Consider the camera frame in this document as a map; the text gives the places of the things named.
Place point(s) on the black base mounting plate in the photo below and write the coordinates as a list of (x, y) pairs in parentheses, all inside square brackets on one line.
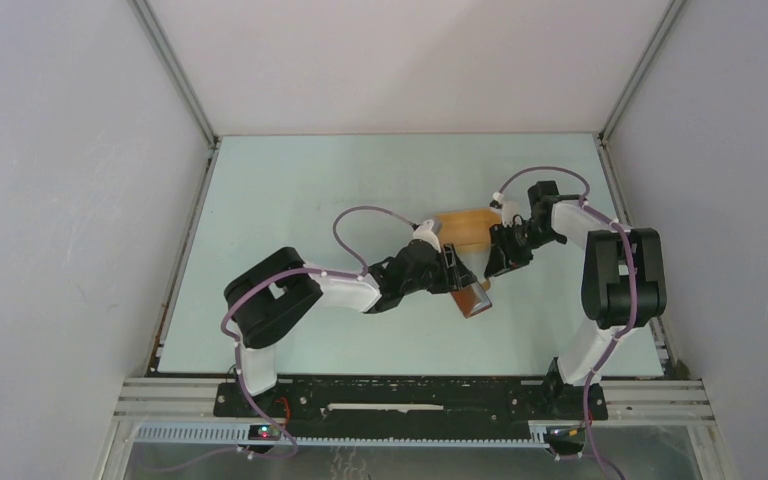
[(501, 407)]

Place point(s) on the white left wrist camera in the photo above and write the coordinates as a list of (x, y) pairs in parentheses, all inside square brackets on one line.
[(428, 231)]

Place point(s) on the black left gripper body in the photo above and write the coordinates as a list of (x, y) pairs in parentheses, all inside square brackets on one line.
[(448, 282)]

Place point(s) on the white cable duct strip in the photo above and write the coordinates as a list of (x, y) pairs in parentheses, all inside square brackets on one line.
[(247, 434)]

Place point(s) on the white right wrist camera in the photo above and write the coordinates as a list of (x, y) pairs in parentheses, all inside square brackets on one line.
[(507, 210)]

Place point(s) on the orange plastic tray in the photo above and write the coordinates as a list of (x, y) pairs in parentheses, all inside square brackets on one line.
[(468, 231)]

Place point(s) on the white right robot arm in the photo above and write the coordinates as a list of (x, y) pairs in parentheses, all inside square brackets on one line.
[(623, 281)]

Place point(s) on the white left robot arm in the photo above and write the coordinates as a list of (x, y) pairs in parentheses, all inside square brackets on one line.
[(266, 302)]

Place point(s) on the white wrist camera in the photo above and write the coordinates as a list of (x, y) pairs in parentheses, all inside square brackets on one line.
[(507, 210), (428, 231)]

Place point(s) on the brown leather card holder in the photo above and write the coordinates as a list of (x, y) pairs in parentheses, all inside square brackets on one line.
[(473, 299)]

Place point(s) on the aluminium frame rail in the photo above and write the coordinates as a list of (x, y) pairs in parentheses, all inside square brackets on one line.
[(628, 402)]

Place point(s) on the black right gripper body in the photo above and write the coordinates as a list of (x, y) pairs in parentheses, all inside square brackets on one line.
[(519, 240)]

